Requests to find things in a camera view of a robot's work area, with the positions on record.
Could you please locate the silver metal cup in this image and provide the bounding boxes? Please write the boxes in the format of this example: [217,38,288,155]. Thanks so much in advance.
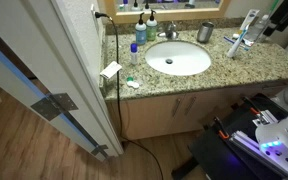
[196,21,215,44]

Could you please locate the white oval sink basin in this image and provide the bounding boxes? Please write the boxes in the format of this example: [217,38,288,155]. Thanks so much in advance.
[144,40,213,77]

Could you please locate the toothbrush head package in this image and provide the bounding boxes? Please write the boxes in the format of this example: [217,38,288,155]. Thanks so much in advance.
[238,8,261,33]

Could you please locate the white toothpaste tube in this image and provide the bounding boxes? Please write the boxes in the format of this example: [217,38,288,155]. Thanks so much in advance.
[232,32,257,48]

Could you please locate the white electric toothbrush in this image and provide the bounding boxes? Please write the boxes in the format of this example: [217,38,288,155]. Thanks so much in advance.
[225,23,251,59]

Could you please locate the blue white manual toothbrush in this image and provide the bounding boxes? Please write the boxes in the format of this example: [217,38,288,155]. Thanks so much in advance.
[223,35,251,52]

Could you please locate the black orange clamp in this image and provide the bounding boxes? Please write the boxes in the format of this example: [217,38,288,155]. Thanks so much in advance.
[213,116,231,140]
[242,96,262,117]

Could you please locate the chrome faucet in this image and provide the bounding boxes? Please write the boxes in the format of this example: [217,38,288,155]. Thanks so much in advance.
[157,20,180,40]

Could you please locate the green soap pump bottle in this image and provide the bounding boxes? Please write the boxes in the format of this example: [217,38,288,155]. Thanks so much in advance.
[146,9,158,42]

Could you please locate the blue soap pump bottle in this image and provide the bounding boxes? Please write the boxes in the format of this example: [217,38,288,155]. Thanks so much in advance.
[134,12,148,46]

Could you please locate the black robot cart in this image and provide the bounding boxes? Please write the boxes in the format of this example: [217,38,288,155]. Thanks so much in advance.
[170,93,288,180]

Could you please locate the small white bottle blue cap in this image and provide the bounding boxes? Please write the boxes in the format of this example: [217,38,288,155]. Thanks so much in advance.
[130,42,139,66]

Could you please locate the light wood vanity cabinet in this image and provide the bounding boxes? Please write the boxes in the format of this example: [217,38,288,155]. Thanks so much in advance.
[105,79,288,141]

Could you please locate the white green contact lens case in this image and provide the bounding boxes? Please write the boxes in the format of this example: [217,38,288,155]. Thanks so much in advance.
[125,76,141,90]

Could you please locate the small white carton box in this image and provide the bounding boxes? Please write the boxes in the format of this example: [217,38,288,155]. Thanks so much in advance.
[99,60,123,80]

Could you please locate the small grey door hinge plate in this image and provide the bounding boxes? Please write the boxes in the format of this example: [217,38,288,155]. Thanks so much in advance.
[90,143,109,158]

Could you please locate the large grey door hinge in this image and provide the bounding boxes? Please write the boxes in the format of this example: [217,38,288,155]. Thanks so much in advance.
[30,92,79,122]

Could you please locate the white door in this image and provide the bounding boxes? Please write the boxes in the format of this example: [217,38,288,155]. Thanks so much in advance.
[0,0,125,163]

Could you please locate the metal cabinet handle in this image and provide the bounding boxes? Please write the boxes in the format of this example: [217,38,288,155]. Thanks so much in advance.
[171,97,182,118]
[183,96,197,117]

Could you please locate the silver aluminium rail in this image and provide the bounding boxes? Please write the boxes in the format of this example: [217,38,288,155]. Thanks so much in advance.
[229,109,285,174]

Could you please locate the black power cable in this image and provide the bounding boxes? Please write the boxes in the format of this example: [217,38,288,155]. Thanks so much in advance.
[94,11,165,180]

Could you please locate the white wall outlet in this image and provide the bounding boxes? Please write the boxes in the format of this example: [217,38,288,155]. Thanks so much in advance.
[90,3,100,34]

